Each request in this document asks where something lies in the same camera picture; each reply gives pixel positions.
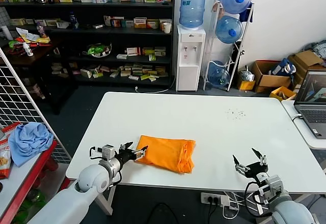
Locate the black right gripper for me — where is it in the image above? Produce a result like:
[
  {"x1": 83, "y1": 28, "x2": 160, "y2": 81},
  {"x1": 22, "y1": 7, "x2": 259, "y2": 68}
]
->
[{"x1": 232, "y1": 148, "x2": 270, "y2": 179}]

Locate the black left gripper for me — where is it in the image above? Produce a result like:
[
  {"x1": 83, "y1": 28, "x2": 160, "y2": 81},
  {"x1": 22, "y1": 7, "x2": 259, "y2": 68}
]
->
[{"x1": 115, "y1": 141, "x2": 149, "y2": 163}]

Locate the orange t-shirt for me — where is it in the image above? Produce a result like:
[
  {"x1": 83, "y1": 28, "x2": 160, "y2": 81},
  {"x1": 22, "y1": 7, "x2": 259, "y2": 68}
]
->
[{"x1": 134, "y1": 135, "x2": 196, "y2": 175}]

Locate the pile of patterned clothes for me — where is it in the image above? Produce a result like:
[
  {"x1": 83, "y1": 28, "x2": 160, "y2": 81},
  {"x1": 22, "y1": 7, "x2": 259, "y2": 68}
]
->
[{"x1": 304, "y1": 40, "x2": 326, "y2": 59}]

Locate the white power strip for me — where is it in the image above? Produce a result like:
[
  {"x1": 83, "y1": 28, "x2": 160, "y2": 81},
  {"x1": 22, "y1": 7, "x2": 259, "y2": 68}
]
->
[{"x1": 200, "y1": 192, "x2": 230, "y2": 206}]

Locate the small white side table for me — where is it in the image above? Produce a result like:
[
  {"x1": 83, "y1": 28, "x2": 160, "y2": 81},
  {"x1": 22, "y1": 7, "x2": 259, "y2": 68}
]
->
[{"x1": 281, "y1": 99, "x2": 326, "y2": 150}]

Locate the yellow plastic bin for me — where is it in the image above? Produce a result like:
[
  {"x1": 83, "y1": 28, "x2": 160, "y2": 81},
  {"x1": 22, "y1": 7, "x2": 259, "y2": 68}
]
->
[{"x1": 269, "y1": 86, "x2": 296, "y2": 101}]

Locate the small yellow box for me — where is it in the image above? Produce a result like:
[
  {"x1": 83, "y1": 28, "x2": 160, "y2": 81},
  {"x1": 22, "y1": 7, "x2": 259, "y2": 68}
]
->
[{"x1": 238, "y1": 80, "x2": 255, "y2": 90}]

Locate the grey open laptop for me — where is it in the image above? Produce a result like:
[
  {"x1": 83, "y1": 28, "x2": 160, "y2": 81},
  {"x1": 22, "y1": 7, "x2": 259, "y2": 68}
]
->
[{"x1": 293, "y1": 69, "x2": 326, "y2": 139}]

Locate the open brown cardboard box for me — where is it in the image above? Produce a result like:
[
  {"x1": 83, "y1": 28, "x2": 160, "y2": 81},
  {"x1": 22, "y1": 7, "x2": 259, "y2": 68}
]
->
[{"x1": 251, "y1": 60, "x2": 292, "y2": 94}]

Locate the silver foil bag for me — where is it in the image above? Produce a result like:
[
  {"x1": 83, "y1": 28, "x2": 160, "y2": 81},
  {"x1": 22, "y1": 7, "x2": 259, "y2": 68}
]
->
[{"x1": 239, "y1": 66, "x2": 255, "y2": 82}]

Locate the red and white medicine box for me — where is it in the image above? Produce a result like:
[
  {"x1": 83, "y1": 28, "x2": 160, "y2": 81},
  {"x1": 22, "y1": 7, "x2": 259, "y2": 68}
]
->
[{"x1": 126, "y1": 47, "x2": 141, "y2": 57}]

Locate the blue bag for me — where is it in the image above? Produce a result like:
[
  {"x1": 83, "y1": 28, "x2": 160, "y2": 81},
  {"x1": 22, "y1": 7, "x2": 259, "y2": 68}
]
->
[{"x1": 271, "y1": 58, "x2": 296, "y2": 76}]

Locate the white water dispenser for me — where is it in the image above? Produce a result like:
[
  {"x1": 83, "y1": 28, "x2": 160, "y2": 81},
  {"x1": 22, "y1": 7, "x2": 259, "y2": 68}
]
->
[{"x1": 176, "y1": 24, "x2": 206, "y2": 92}]

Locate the light blue crumpled cloth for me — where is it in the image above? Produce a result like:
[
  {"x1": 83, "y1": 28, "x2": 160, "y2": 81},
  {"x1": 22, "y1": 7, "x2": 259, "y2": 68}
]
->
[{"x1": 8, "y1": 122, "x2": 54, "y2": 168}]

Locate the bowl of green packets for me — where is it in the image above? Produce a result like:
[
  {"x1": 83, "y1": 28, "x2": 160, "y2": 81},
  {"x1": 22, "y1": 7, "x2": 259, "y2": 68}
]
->
[{"x1": 83, "y1": 43, "x2": 113, "y2": 58}]

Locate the green plastic bottle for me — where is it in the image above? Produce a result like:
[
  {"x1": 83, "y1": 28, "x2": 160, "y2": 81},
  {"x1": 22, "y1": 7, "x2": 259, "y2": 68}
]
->
[{"x1": 25, "y1": 189, "x2": 48, "y2": 208}]

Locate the red and white cart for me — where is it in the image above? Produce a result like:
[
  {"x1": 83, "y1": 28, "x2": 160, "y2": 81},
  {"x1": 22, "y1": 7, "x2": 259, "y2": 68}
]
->
[{"x1": 0, "y1": 124, "x2": 72, "y2": 224}]

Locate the black shelf unit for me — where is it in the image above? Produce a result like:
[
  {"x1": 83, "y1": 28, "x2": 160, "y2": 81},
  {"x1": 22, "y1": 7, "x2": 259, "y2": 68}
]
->
[{"x1": 0, "y1": 0, "x2": 176, "y2": 87}]

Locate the closed brown cardboard box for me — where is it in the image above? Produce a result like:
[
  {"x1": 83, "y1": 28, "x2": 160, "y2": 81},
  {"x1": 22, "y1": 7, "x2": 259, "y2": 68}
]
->
[{"x1": 287, "y1": 50, "x2": 324, "y2": 82}]

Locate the orange and white medicine box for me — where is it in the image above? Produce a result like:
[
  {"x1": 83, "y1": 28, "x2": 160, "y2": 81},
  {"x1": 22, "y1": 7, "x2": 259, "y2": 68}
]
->
[{"x1": 133, "y1": 17, "x2": 148, "y2": 29}]

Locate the red snack bag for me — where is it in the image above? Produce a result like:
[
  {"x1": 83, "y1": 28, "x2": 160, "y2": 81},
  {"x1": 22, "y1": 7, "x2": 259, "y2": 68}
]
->
[{"x1": 0, "y1": 138, "x2": 12, "y2": 180}]

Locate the white metal jug rack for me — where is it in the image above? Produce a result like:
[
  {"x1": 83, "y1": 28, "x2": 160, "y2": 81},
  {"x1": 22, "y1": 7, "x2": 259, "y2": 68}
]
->
[{"x1": 203, "y1": 0, "x2": 255, "y2": 92}]

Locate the dark wooden table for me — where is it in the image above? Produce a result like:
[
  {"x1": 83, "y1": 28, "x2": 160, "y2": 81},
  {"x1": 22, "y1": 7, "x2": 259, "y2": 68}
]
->
[{"x1": 0, "y1": 38, "x2": 77, "y2": 115}]

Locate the dark blue bottle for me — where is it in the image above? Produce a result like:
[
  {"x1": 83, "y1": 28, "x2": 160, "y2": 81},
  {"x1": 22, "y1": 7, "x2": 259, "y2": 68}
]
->
[{"x1": 69, "y1": 11, "x2": 79, "y2": 30}]

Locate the small white bottle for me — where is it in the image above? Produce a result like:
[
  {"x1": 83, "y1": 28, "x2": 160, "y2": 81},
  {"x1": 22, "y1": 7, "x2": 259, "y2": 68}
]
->
[{"x1": 22, "y1": 42, "x2": 34, "y2": 57}]

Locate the purple drink bottle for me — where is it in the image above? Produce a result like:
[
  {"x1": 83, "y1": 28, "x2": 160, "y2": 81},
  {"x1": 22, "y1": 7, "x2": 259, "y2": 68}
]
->
[{"x1": 36, "y1": 21, "x2": 46, "y2": 38}]

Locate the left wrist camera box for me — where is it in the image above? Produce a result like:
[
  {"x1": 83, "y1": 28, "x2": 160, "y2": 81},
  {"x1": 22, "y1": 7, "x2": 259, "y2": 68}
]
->
[{"x1": 98, "y1": 145, "x2": 117, "y2": 161}]

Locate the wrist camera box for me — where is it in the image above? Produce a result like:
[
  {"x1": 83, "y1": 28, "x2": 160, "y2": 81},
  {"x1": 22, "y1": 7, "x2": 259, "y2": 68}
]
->
[
  {"x1": 98, "y1": 145, "x2": 117, "y2": 161},
  {"x1": 257, "y1": 175, "x2": 283, "y2": 204}
]

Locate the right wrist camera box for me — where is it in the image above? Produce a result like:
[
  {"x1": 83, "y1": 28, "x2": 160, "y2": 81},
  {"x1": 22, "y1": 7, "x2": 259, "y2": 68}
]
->
[{"x1": 257, "y1": 175, "x2": 283, "y2": 204}]

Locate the white dispenser power cord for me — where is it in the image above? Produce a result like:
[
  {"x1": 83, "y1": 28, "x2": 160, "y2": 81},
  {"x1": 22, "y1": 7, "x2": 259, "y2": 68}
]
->
[{"x1": 134, "y1": 77, "x2": 178, "y2": 94}]

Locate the white wire grid panel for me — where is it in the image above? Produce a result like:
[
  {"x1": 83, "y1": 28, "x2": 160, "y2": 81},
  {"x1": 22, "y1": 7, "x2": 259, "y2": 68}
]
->
[{"x1": 0, "y1": 48, "x2": 72, "y2": 163}]

